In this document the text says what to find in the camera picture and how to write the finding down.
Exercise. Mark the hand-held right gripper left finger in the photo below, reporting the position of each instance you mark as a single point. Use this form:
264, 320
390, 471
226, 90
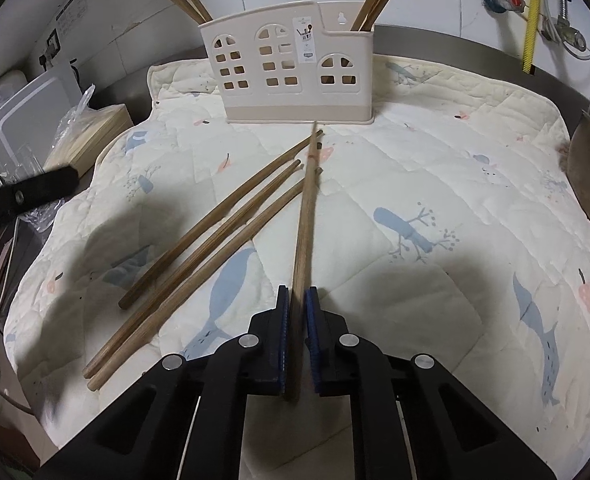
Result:
284, 340

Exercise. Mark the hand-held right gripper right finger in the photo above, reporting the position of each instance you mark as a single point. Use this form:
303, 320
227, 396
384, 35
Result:
312, 340

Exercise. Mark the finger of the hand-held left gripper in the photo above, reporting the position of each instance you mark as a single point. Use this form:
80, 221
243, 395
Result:
35, 190

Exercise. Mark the pile of wooden chopsticks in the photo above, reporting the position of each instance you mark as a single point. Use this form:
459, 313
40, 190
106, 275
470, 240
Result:
130, 296

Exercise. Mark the beige plastic chopstick holder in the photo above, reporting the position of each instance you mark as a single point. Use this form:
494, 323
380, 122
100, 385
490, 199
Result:
295, 100

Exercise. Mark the clear glass mug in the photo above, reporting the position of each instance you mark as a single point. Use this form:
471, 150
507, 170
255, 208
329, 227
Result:
27, 165

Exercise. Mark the white plastic cutting board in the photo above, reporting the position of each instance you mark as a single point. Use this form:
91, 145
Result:
25, 110

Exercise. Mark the clear plastic bag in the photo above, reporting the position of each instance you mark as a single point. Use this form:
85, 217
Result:
75, 110

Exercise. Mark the bag of paper napkins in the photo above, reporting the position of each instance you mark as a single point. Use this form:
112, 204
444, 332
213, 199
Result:
107, 130

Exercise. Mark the cream quilted printed mat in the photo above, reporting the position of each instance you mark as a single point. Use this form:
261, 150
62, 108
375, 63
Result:
425, 160

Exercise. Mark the metal angle valve fitting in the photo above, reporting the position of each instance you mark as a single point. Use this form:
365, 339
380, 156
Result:
572, 35

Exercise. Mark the black wall switch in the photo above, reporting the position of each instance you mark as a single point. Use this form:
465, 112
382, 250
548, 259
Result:
51, 42

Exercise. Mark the white wall notice sticker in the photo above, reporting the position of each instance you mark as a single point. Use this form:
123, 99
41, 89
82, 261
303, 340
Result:
71, 10

